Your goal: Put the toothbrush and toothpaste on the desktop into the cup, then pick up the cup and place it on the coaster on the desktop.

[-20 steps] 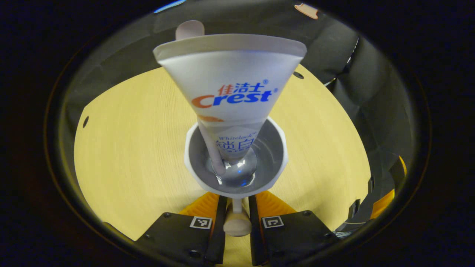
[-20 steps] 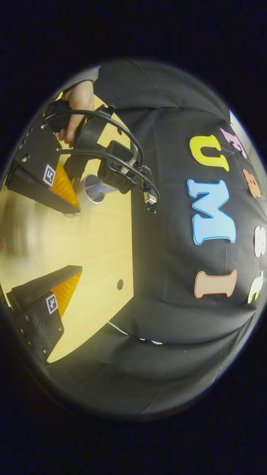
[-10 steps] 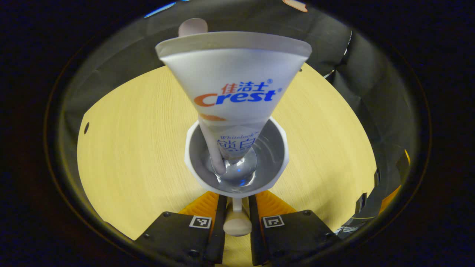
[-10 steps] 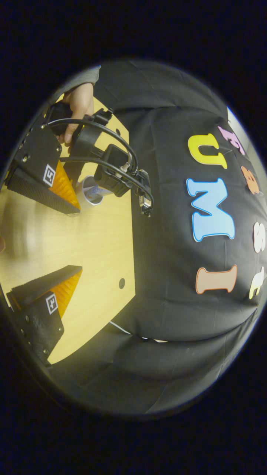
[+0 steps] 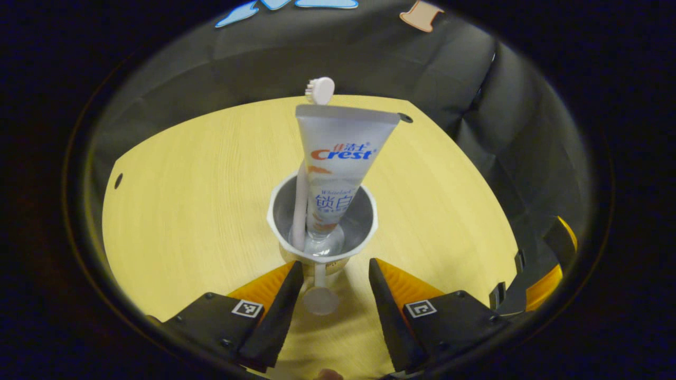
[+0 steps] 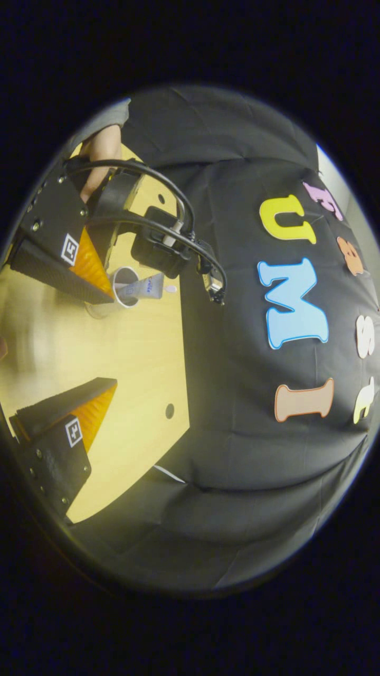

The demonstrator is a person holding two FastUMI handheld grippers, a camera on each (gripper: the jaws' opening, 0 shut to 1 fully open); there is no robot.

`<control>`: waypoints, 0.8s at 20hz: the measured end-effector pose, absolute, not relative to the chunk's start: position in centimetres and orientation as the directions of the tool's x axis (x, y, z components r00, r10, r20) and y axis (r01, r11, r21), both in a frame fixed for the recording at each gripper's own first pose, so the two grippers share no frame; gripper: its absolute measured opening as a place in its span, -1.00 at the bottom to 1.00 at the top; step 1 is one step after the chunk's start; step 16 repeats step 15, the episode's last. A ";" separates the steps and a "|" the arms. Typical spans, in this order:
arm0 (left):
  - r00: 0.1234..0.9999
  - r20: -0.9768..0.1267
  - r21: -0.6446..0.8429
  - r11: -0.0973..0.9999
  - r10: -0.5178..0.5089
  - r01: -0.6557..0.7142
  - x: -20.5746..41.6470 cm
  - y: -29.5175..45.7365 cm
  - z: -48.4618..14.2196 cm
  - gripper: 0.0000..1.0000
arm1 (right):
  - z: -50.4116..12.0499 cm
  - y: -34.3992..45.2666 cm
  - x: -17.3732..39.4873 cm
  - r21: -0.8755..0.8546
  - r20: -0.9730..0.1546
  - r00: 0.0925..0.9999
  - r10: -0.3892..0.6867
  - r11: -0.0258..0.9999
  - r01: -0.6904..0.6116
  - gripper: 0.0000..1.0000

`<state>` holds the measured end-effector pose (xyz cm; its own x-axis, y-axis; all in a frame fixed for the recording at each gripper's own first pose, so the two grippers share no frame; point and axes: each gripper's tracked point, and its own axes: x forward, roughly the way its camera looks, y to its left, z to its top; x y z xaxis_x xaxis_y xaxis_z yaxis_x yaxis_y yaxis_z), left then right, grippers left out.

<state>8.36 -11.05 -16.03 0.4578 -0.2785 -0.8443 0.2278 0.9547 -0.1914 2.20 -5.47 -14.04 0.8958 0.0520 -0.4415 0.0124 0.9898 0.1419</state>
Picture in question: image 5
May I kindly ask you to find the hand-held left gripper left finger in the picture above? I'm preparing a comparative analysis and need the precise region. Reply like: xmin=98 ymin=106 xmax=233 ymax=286
xmin=145 ymin=260 xmax=305 ymax=370

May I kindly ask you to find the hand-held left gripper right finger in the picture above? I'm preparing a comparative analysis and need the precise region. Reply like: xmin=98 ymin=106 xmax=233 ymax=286
xmin=367 ymin=257 xmax=511 ymax=375

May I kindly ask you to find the pink toothbrush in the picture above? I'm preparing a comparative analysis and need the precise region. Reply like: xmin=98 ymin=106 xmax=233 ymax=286
xmin=290 ymin=77 xmax=336 ymax=252

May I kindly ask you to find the black backdrop cloth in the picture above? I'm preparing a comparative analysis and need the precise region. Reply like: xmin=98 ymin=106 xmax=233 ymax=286
xmin=90 ymin=0 xmax=592 ymax=275

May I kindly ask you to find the white toothpaste tube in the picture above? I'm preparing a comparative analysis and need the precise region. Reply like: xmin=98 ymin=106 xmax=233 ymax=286
xmin=295 ymin=104 xmax=401 ymax=255

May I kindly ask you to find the wooden desktop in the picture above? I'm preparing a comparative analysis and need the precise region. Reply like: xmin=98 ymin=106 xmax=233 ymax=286
xmin=101 ymin=95 xmax=521 ymax=380

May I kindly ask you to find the white cup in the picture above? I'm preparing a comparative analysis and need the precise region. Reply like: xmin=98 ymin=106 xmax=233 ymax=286
xmin=266 ymin=171 xmax=379 ymax=317

